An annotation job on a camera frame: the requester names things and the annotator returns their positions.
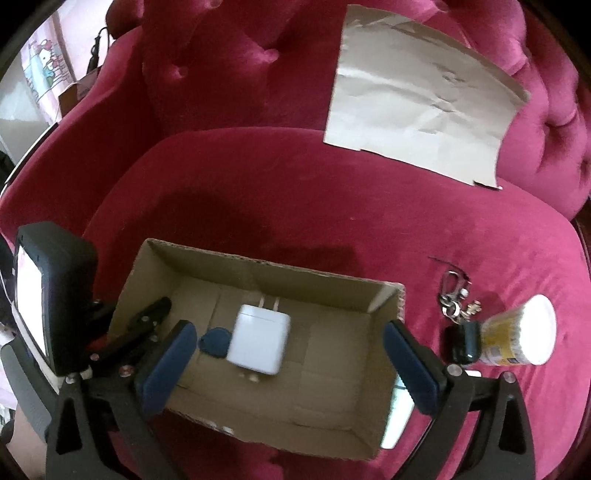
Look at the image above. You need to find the large white power adapter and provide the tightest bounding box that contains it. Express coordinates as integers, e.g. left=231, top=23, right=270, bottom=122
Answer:
left=226, top=297, right=290, bottom=376

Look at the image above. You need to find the black car key fob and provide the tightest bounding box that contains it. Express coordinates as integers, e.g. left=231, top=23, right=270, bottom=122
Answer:
left=444, top=321, right=482, bottom=365

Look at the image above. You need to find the phone mounted on left gripper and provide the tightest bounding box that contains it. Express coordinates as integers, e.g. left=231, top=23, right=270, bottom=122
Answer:
left=14, top=221, right=97, bottom=377

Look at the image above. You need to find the metal carabiner keyring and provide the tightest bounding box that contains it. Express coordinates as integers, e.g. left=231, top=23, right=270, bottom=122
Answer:
left=430, top=256, right=482, bottom=324

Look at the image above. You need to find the cotton swab tub white lid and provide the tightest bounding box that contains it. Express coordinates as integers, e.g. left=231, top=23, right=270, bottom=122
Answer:
left=479, top=293, right=558, bottom=368

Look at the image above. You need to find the small brown cardboard box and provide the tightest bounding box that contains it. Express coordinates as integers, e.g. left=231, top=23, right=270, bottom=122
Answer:
left=58, top=68, right=100, bottom=117

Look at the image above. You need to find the red velvet tufted sofa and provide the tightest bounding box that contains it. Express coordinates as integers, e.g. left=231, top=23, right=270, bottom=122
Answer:
left=1, top=1, right=590, bottom=479

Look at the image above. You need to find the hello kitty poster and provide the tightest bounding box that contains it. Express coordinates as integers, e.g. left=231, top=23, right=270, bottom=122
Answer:
left=20, top=14, right=74, bottom=124

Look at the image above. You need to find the crumpled brown paper sheet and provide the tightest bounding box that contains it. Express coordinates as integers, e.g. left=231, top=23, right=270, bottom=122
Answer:
left=324, top=5, right=530, bottom=189

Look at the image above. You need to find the black cable by wall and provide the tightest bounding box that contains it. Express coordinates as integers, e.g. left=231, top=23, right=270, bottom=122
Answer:
left=85, top=26, right=112, bottom=74

